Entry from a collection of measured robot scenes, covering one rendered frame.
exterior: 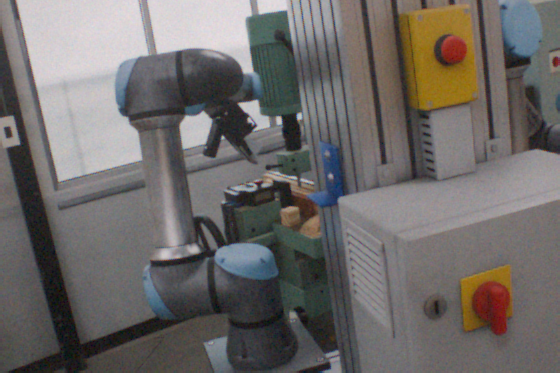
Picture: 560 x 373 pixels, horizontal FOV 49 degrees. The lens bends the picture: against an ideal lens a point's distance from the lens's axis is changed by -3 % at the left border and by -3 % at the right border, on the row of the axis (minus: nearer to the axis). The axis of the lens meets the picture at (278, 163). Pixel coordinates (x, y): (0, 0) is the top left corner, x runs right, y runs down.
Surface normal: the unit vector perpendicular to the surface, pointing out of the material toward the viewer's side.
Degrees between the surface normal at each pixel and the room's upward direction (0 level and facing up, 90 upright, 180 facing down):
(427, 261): 90
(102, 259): 90
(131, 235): 90
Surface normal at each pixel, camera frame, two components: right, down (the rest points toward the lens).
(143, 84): -0.07, 0.02
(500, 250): 0.27, 0.18
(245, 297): -0.04, 0.24
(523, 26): 0.47, -0.01
